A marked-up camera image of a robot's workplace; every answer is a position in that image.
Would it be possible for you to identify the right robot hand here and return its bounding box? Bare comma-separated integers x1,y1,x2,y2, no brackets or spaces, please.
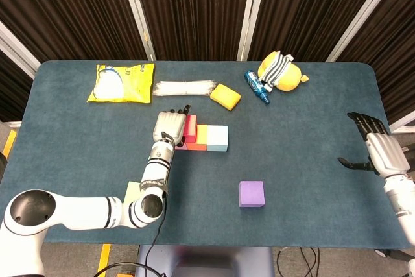
337,111,411,176

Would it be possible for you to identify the yellow snack bag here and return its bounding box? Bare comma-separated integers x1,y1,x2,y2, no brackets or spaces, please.
86,62,156,104

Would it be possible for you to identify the yellow sponge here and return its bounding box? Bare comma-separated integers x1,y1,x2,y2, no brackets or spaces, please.
209,83,243,111

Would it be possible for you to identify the green foam cube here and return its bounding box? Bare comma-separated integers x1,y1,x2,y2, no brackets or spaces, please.
123,181,141,205

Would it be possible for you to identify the yellow floor tape strip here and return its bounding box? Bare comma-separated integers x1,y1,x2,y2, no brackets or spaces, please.
97,243,112,273
1,129,17,160

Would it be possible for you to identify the clear pack of white sticks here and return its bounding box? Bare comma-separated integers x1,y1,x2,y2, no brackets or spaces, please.
152,78,217,97

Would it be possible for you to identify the light blue foam cube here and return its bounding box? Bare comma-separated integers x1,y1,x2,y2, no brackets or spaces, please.
206,125,229,152

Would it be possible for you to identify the blue spray bottle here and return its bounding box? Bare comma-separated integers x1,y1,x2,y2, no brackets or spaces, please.
243,69,271,106

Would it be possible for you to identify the purple foam cube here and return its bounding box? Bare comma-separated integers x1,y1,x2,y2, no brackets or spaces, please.
238,180,266,208

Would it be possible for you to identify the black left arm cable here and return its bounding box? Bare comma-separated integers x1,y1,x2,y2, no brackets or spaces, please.
93,132,172,277

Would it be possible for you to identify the red foam cube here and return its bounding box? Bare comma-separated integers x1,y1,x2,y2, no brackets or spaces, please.
183,114,198,144

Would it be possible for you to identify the dark brown pleated screen panel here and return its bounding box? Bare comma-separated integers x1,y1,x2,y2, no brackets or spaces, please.
248,0,388,62
129,0,255,62
0,48,35,123
0,0,148,64
337,0,415,125

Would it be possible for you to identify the white screen frame post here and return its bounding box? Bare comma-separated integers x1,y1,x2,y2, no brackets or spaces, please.
388,117,415,134
326,0,398,63
236,0,270,62
117,0,156,61
0,20,42,80

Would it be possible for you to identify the teal felt table cover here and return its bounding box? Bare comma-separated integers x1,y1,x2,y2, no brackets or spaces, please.
0,59,415,248

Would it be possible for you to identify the blue grey robot torso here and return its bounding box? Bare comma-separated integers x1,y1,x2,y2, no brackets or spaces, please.
134,245,275,277

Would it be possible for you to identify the yellow plush toy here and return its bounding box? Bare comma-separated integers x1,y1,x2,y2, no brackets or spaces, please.
257,50,309,92

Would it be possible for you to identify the orange foam cube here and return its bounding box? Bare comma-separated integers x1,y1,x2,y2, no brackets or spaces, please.
185,124,209,152

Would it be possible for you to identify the black floor cable bundle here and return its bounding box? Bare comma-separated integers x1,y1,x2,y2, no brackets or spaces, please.
277,247,322,277

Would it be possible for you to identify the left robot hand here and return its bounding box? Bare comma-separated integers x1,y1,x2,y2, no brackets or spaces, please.
152,104,192,148

